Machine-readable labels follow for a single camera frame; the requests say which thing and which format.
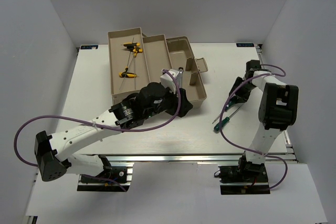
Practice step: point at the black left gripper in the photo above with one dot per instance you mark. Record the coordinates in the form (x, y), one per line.
(186, 106)

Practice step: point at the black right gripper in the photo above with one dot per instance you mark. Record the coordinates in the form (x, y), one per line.
(243, 97)

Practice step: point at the small green screwdriver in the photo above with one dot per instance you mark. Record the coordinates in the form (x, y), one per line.
(233, 101)

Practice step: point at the silver ratchet wrench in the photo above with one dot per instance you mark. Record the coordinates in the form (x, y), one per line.
(180, 76)

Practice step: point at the large green screwdriver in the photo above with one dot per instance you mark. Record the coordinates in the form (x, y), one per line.
(221, 124)

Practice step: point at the beige plastic toolbox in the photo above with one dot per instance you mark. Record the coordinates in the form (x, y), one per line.
(159, 53)

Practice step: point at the yellow black T-handle hex key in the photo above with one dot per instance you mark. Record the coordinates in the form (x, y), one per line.
(127, 74)

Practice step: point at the long yellow black T-handle key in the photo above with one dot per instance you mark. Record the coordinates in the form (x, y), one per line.
(135, 51)

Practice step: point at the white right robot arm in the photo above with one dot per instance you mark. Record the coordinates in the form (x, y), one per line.
(277, 110)

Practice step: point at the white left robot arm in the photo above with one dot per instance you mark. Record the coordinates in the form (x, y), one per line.
(56, 154)

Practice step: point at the blue label sticker right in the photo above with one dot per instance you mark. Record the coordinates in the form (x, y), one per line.
(243, 45)

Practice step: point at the blue label sticker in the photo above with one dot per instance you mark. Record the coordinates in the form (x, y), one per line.
(243, 45)
(88, 47)

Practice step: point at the blue label sticker left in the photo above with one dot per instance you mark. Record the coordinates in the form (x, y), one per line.
(88, 47)

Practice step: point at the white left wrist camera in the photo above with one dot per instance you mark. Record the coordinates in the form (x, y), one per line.
(170, 82)

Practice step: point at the aluminium table front rail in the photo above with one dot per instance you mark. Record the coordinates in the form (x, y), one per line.
(174, 158)

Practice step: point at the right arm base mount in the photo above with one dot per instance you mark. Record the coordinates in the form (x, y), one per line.
(243, 179)

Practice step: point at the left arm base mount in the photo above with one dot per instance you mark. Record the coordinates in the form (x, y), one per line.
(115, 179)

